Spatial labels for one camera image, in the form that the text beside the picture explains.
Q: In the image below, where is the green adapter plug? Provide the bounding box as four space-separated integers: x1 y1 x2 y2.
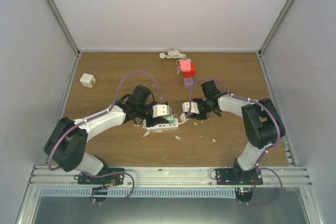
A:
163 114 174 123

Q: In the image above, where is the white power strip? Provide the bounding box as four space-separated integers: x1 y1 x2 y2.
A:
146 118 179 132

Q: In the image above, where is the white cube adapter plug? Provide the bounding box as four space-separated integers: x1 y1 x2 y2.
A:
80 73 96 88

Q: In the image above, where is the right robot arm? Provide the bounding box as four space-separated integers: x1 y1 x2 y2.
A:
183 79 286 185

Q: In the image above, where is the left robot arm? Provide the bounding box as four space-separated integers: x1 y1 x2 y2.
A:
44 85 172 184

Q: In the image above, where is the purple plug adapter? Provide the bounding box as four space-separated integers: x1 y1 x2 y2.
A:
183 77 194 88

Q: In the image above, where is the red plug block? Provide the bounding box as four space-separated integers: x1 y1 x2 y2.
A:
183 62 195 78

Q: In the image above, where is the pink cube socket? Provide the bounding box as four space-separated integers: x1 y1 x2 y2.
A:
179 60 192 72

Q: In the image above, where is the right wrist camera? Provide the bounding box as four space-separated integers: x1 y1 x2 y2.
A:
182 102 199 114

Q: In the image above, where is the white coiled cable with plug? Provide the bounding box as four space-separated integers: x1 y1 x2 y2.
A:
159 48 187 60

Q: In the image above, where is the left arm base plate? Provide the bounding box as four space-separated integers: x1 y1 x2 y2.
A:
74 167 125 186

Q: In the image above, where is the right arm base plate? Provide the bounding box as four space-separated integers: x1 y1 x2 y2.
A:
215 168 263 186

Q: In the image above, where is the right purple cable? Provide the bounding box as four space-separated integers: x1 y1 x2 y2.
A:
187 77 284 206

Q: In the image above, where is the purple cable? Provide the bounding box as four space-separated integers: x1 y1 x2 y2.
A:
47 70 169 205
187 77 284 206

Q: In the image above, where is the slotted cable duct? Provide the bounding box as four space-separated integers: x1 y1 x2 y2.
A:
40 187 236 199

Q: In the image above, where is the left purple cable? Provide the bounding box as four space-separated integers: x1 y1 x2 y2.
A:
47 70 169 205

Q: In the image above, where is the aluminium rail frame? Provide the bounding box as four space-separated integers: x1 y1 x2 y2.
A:
16 166 324 223

